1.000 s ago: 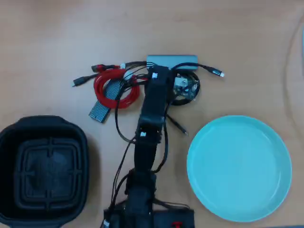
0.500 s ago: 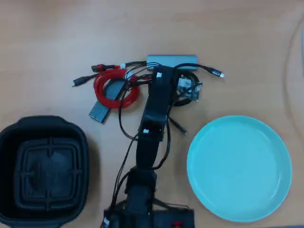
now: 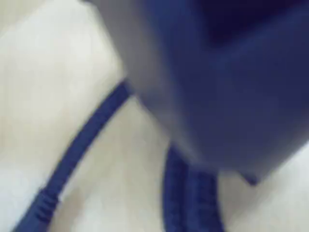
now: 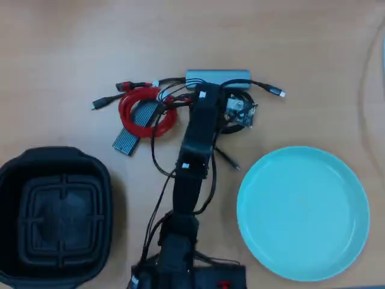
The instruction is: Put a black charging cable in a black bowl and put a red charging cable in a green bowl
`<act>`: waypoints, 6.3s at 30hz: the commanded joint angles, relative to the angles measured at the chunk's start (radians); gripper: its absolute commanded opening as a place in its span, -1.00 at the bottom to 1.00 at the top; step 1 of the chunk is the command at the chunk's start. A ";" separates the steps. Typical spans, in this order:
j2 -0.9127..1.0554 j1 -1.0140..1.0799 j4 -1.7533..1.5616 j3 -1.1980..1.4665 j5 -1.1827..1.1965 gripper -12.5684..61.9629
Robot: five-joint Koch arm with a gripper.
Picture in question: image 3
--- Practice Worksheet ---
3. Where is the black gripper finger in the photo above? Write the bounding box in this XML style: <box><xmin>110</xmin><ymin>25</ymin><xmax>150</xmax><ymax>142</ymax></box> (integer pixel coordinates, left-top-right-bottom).
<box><xmin>83</xmin><ymin>0</ymin><xmax>309</xmax><ymax>187</ymax></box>

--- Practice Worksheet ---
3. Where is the black charging cable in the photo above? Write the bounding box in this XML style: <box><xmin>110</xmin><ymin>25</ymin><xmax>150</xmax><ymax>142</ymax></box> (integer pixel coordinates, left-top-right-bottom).
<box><xmin>12</xmin><ymin>81</ymin><xmax>226</xmax><ymax>232</ymax></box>

